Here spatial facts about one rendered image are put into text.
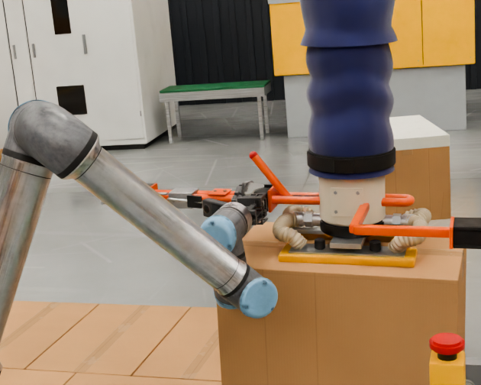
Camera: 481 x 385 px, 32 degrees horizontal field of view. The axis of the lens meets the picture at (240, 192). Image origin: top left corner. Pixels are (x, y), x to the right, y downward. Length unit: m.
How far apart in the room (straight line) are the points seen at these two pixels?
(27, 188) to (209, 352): 1.32
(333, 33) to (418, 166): 1.98
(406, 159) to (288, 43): 5.69
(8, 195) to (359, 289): 0.85
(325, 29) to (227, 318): 0.76
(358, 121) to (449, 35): 7.38
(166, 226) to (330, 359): 0.63
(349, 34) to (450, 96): 7.54
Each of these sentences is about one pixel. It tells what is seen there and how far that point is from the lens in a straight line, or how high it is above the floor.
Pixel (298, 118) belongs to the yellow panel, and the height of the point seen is 0.23.
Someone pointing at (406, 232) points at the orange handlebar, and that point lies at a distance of 1.91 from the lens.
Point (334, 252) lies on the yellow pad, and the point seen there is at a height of 1.09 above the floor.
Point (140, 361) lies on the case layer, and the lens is 2.92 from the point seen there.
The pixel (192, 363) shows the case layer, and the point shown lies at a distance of 2.86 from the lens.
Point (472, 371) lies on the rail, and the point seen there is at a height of 0.57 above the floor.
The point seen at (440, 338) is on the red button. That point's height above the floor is 1.04.
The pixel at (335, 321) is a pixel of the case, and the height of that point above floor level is 0.94.
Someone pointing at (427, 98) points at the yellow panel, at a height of 0.37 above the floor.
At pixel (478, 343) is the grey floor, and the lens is 4.23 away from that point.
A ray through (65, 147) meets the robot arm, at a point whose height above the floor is 1.49.
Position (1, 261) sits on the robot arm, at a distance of 1.80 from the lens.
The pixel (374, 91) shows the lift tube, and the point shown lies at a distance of 2.04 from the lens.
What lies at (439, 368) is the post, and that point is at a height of 0.99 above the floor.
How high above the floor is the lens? 1.76
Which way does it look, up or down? 14 degrees down
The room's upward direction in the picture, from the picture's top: 5 degrees counter-clockwise
